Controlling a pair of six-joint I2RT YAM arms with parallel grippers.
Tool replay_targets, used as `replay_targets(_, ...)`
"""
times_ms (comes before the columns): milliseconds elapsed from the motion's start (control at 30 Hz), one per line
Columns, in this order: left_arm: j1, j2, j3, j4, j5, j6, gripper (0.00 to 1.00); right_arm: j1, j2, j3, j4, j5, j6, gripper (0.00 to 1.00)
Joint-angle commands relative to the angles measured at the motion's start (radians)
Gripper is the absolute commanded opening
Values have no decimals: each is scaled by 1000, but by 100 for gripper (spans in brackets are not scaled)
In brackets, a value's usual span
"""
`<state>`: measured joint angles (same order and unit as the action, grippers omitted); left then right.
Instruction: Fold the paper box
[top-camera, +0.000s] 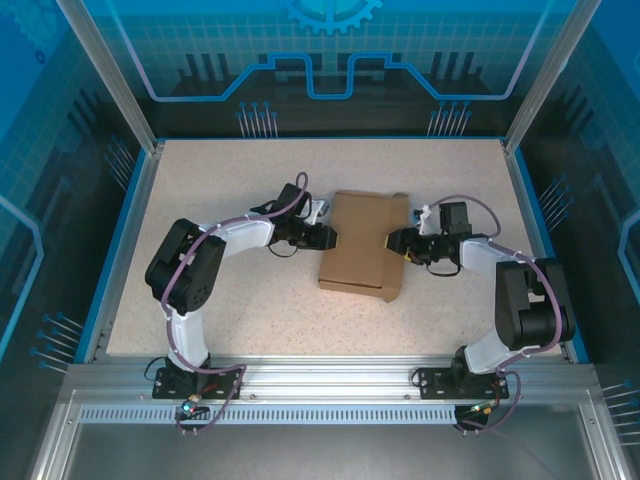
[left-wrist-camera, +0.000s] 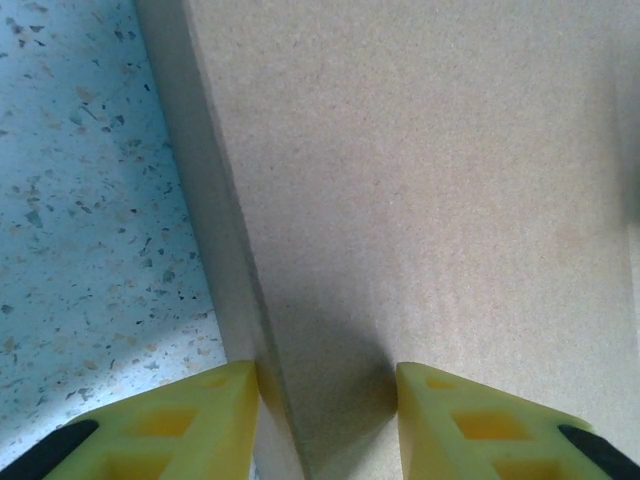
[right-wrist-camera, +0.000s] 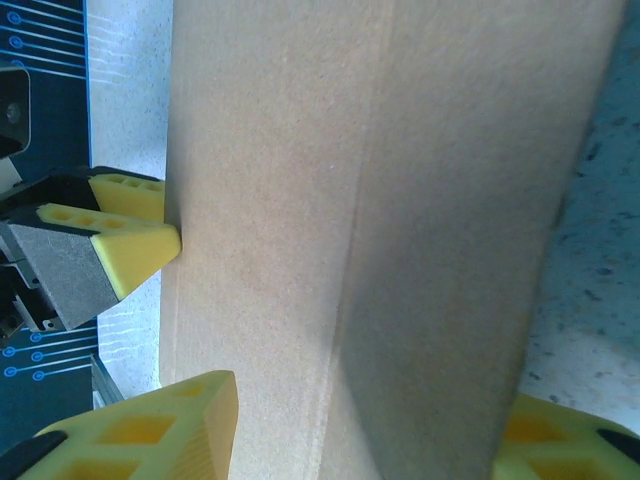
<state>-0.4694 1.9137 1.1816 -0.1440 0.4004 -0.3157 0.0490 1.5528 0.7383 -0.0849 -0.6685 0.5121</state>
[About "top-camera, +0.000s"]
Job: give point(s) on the brown cardboard box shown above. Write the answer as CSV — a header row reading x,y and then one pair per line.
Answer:
x,y
360,240

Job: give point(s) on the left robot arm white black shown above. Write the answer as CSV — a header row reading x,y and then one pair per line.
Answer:
x,y
185,270

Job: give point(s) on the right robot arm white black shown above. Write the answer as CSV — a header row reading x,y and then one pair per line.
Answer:
x,y
520,300

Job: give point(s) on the blue table edge strip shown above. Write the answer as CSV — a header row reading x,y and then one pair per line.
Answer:
x,y
120,250
545,225

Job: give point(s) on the blue circuit print panel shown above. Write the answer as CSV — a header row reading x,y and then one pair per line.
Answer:
x,y
320,30

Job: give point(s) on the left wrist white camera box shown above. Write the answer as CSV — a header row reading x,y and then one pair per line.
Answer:
x,y
320,207

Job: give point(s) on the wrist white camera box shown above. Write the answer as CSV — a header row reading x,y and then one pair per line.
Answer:
x,y
320,207
425,215

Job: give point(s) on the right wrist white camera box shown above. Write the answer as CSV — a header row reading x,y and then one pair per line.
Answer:
x,y
425,215

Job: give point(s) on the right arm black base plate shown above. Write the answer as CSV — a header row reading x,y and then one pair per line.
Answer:
x,y
435,382

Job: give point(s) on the aluminium mounting rail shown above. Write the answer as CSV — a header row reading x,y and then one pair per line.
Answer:
x,y
325,375

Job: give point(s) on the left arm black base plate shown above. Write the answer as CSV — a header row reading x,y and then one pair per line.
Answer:
x,y
225,382

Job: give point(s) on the aluminium frame post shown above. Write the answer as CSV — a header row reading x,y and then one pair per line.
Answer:
x,y
115,80
545,80

